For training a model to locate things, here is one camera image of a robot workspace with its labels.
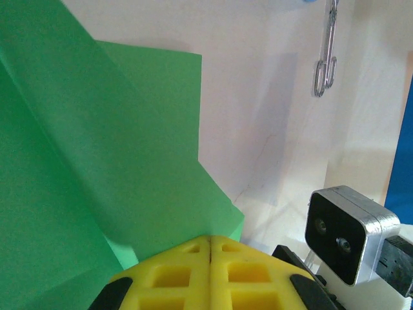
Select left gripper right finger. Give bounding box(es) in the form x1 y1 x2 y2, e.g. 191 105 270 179
210 234 336 310

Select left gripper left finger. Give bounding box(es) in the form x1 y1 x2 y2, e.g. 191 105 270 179
86 234 211 310

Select green square paper sheet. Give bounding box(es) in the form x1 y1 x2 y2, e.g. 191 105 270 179
0 0 246 310

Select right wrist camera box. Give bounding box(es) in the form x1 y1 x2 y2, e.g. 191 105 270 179
305 185 401 287

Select metal wire tongs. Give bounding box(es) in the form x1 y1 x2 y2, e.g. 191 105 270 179
311 0 339 98

